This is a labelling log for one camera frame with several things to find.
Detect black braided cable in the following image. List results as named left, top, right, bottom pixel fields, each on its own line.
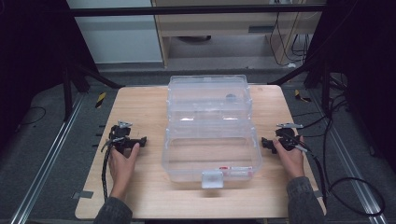
left=100, top=145, right=114, bottom=202

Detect yellow black striped tape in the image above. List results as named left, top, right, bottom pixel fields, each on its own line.
left=293, top=89, right=313, bottom=104
left=94, top=91, right=107, bottom=110

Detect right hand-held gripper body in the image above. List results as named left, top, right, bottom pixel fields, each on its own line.
left=275, top=122, right=310, bottom=154

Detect thin black floor cable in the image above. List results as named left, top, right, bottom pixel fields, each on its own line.
left=19, top=105, right=48, bottom=127

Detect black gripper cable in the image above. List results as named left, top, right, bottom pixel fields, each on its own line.
left=289, top=132, right=330, bottom=209

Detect clear plastic storage box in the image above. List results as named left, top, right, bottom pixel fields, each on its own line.
left=161, top=74, right=263, bottom=190

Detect white cabinet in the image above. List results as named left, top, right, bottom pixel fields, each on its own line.
left=65, top=0, right=164, bottom=65

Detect black horizontal bar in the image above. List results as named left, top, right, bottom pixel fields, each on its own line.
left=68, top=4, right=327, bottom=18

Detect person's left hand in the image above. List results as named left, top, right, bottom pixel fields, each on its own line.
left=107, top=142, right=141, bottom=201

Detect grey tape strip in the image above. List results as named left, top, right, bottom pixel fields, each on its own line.
left=71, top=189, right=94, bottom=201

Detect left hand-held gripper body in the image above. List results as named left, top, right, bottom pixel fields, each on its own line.
left=101, top=119, right=140, bottom=155

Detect aluminium floor rail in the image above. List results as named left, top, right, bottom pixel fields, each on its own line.
left=310, top=90, right=390, bottom=224
left=8, top=92, right=86, bottom=224

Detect light wooden desk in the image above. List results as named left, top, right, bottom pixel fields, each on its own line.
left=150, top=0, right=326, bottom=69

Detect black looped floor cable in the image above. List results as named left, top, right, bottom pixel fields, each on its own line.
left=328, top=176, right=387, bottom=217

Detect black floor cables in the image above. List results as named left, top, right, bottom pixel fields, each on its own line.
left=291, top=72, right=354, bottom=142

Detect black metal stand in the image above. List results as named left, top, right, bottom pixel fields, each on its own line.
left=266, top=52, right=332, bottom=117
left=59, top=57, right=126, bottom=123

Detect hanging black cables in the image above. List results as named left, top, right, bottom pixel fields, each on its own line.
left=268, top=11, right=314, bottom=68

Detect person's right hand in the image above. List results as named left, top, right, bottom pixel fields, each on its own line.
left=272, top=134, right=306, bottom=182

